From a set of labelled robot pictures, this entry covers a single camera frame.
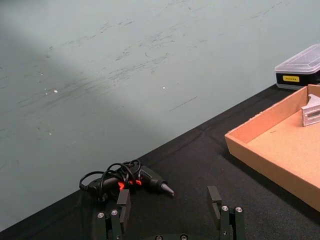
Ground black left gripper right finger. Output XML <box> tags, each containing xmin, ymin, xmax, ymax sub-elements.
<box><xmin>207</xmin><ymin>185</ymin><xmax>247</xmax><ymax>240</ymax></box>

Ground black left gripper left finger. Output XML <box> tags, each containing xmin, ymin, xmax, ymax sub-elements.
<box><xmin>96</xmin><ymin>189</ymin><xmax>132</xmax><ymax>240</ymax></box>

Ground shallow brown cardboard tray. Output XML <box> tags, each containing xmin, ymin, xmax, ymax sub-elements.
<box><xmin>224</xmin><ymin>84</ymin><xmax>320</xmax><ymax>213</ymax></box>

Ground clear plastic case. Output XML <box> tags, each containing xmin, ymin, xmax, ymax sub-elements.
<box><xmin>274</xmin><ymin>43</ymin><xmax>320</xmax><ymax>91</ymax></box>

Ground black table cloth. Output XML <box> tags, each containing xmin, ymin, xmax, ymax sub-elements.
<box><xmin>0</xmin><ymin>84</ymin><xmax>320</xmax><ymax>240</ymax></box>

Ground small white plastic piece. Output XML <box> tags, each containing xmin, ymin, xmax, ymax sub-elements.
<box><xmin>300</xmin><ymin>93</ymin><xmax>320</xmax><ymax>128</ymax></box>

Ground black corded tool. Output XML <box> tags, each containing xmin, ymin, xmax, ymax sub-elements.
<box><xmin>79</xmin><ymin>159</ymin><xmax>176</xmax><ymax>203</ymax></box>

